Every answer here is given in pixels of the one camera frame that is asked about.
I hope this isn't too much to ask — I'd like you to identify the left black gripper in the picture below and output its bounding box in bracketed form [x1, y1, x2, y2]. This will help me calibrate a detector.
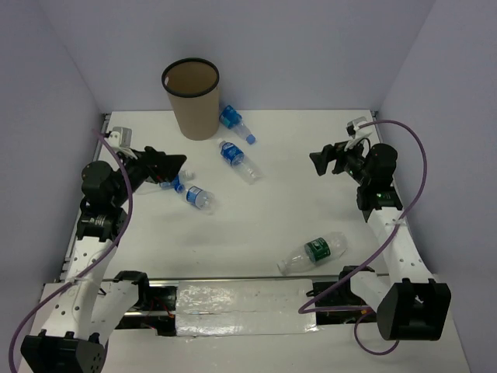
[111, 146, 186, 207]

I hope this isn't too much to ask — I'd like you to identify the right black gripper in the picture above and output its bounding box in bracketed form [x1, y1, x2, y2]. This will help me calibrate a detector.
[310, 135, 372, 186]

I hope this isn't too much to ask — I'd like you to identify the blue label bottle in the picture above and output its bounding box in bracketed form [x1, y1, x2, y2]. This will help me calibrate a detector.
[218, 103, 256, 145]
[217, 139, 262, 184]
[159, 170, 195, 190]
[174, 183, 215, 214]

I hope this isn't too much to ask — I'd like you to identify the green label clear bottle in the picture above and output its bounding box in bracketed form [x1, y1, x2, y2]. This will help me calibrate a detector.
[276, 232, 348, 276]

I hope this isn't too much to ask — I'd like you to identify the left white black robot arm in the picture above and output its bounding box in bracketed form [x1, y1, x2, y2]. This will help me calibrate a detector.
[20, 146, 187, 372]

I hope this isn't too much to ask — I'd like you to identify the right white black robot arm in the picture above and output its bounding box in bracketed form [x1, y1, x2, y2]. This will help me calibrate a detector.
[310, 141, 451, 341]

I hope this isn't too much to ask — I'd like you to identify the blue label bottle by bin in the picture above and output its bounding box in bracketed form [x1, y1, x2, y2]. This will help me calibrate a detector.
[218, 103, 256, 145]

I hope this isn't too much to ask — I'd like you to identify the brown cardboard cylinder bin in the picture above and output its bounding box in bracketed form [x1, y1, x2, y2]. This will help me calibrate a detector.
[161, 58, 220, 141]

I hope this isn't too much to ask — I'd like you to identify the blue label bottle front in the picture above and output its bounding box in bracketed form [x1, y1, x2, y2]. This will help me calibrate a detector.
[174, 183, 215, 214]

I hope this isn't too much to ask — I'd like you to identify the silver foil tape sheet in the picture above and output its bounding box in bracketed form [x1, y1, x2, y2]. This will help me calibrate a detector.
[175, 279, 318, 336]

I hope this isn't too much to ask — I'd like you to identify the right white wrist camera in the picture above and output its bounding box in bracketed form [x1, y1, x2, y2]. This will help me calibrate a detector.
[345, 117, 371, 151]

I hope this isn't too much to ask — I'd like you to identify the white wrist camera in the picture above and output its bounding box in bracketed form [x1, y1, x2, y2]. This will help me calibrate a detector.
[106, 127, 132, 148]
[345, 117, 371, 151]

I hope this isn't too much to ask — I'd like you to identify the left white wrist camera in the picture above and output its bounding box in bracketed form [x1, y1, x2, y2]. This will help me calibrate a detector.
[106, 127, 132, 148]

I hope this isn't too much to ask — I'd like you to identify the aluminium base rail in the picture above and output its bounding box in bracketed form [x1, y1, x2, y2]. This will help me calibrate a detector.
[147, 274, 389, 281]

